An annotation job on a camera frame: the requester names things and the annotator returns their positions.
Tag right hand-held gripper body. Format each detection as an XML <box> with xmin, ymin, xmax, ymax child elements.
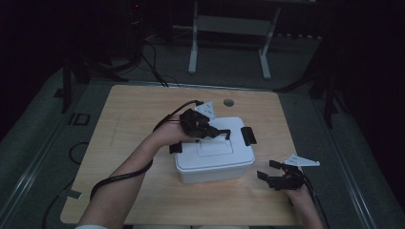
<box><xmin>270</xmin><ymin>154</ymin><xmax>321</xmax><ymax>191</ymax></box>

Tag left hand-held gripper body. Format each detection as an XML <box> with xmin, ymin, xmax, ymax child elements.
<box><xmin>179</xmin><ymin>101</ymin><xmax>221</xmax><ymax>140</ymax></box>

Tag white storage box black handle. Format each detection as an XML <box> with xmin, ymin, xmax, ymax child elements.
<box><xmin>168</xmin><ymin>116</ymin><xmax>258</xmax><ymax>185</ymax></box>

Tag person's right hand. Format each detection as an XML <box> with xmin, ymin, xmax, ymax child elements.
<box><xmin>285</xmin><ymin>185</ymin><xmax>315</xmax><ymax>211</ymax></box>

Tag person's left hand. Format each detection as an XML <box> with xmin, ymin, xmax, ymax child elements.
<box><xmin>152</xmin><ymin>122</ymin><xmax>195</xmax><ymax>148</ymax></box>

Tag black tripod stand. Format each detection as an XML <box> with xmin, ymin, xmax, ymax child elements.
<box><xmin>276</xmin><ymin>31</ymin><xmax>350</xmax><ymax>130</ymax></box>
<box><xmin>53</xmin><ymin>47</ymin><xmax>129</xmax><ymax>115</ymax></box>

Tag white metal stand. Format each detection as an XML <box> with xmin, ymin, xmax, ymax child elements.
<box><xmin>187</xmin><ymin>0</ymin><xmax>282</xmax><ymax>80</ymax></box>

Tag dark equipment with red light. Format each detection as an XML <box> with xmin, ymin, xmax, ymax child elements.
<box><xmin>127</xmin><ymin>0</ymin><xmax>145</xmax><ymax>65</ymax></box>

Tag grey tape piece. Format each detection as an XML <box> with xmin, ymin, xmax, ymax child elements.
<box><xmin>66</xmin><ymin>189</ymin><xmax>83</xmax><ymax>200</ymax></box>

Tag right hand-held gripper black cable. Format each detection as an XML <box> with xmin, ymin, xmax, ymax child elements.
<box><xmin>302</xmin><ymin>175</ymin><xmax>331</xmax><ymax>229</ymax></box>

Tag hand-held gripper black cable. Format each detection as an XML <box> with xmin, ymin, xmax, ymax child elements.
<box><xmin>302</xmin><ymin>175</ymin><xmax>331</xmax><ymax>229</ymax></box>
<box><xmin>90</xmin><ymin>99</ymin><xmax>204</xmax><ymax>202</ymax></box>

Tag black cables on floor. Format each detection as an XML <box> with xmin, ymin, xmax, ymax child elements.
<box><xmin>139</xmin><ymin>41</ymin><xmax>181</xmax><ymax>89</ymax></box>

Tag left hand-held gripper black cable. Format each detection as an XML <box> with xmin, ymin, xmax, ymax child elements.
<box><xmin>90</xmin><ymin>99</ymin><xmax>204</xmax><ymax>202</ymax></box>

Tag black rectangular floor frame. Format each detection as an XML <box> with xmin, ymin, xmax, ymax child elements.
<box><xmin>67</xmin><ymin>112</ymin><xmax>92</xmax><ymax>127</ymax></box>

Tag thin black floor cable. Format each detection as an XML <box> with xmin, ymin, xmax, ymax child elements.
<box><xmin>41</xmin><ymin>141</ymin><xmax>90</xmax><ymax>229</ymax></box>

